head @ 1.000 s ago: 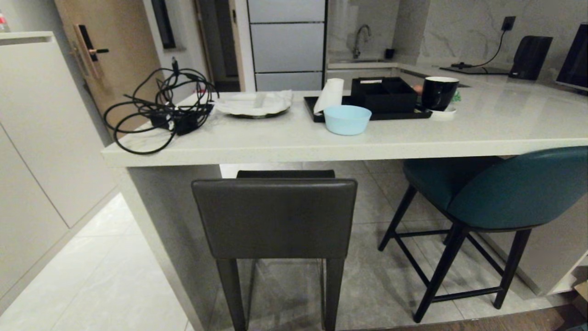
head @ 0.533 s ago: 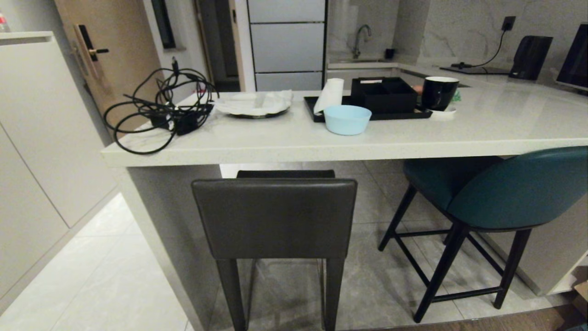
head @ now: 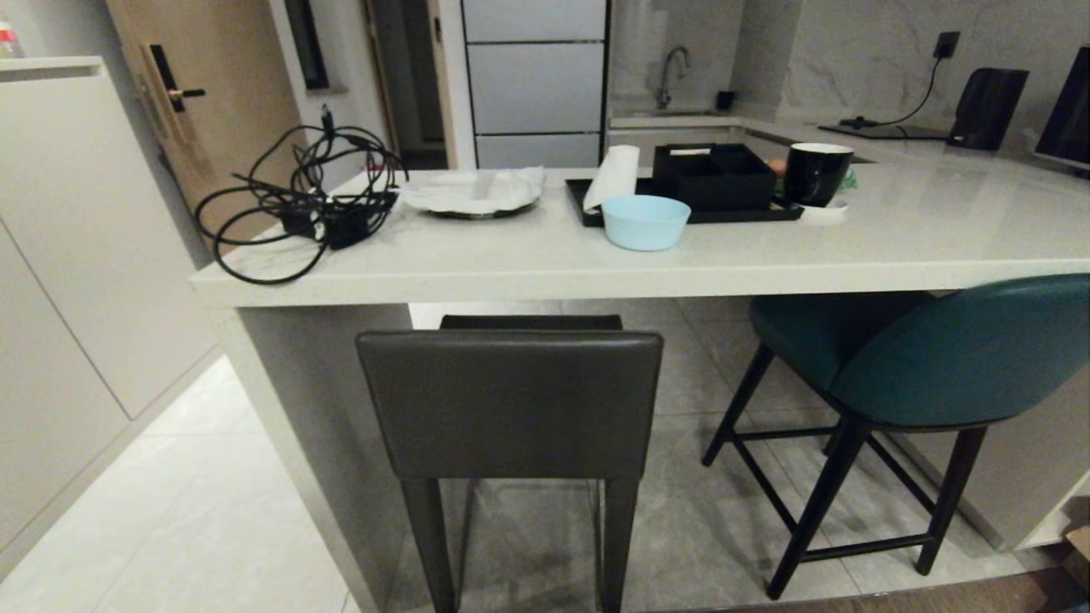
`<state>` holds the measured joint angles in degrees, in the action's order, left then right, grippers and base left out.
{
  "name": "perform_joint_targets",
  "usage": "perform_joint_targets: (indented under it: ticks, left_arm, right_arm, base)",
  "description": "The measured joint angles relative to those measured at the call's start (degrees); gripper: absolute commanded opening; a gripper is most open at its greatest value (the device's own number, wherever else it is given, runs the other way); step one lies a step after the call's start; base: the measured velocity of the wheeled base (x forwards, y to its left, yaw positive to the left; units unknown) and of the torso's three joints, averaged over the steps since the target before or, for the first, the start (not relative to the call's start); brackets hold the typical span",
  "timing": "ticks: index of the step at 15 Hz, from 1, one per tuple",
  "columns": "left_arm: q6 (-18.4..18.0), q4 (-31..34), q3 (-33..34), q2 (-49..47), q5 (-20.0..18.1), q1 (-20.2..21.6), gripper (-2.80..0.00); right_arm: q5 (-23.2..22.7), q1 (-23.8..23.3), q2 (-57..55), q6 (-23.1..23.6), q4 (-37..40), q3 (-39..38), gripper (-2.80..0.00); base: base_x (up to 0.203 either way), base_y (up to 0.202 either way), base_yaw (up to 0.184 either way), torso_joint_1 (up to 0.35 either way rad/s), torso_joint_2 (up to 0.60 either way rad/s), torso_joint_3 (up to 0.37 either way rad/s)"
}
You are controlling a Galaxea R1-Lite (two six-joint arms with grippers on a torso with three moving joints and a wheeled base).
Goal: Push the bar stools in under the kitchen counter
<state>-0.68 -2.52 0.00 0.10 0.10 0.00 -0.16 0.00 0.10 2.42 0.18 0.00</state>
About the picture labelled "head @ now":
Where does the grey leather bar stool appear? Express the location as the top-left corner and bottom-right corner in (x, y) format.
(355, 314), (665, 613)

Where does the white stone kitchen counter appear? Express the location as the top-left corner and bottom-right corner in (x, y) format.
(189, 113), (1090, 613)

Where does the chrome kitchen faucet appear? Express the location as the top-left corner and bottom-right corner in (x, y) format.
(656, 45), (692, 110)

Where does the teal upholstered bar stool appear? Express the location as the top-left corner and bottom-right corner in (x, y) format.
(702, 273), (1090, 601)

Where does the black kitchen appliance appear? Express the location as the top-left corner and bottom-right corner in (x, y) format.
(947, 67), (1030, 152)

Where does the black rectangular tray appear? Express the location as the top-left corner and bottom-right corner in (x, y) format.
(565, 176), (805, 228)

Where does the light blue bowl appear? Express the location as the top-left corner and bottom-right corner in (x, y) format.
(601, 195), (692, 252)

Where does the plate with white cloth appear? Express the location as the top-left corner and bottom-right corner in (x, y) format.
(397, 165), (547, 220)

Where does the white paper towel roll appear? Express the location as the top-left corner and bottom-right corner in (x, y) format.
(582, 145), (641, 213)

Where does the black compartment box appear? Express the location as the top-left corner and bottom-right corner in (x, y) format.
(652, 143), (777, 212)

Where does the frosted glass sliding door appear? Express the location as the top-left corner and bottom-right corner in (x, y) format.
(460, 0), (612, 169)

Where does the small white dish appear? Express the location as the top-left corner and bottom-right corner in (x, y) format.
(799, 199), (850, 226)

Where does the black mug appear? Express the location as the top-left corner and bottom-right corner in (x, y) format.
(783, 142), (855, 209)

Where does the wooden door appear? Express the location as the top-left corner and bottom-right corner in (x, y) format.
(104, 0), (306, 243)

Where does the flat black cooktop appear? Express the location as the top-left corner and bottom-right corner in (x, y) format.
(819, 123), (953, 141)

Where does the white cabinet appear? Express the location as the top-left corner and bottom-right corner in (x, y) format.
(0, 56), (219, 583)

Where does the black screen appliance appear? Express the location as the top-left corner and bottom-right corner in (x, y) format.
(1035, 46), (1090, 172)

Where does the tangled black cable bundle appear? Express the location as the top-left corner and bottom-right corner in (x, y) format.
(194, 104), (410, 286)

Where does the black power cable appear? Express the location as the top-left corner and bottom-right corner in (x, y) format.
(840, 56), (944, 129)

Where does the black door handle lock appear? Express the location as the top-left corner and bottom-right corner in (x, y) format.
(150, 44), (207, 113)

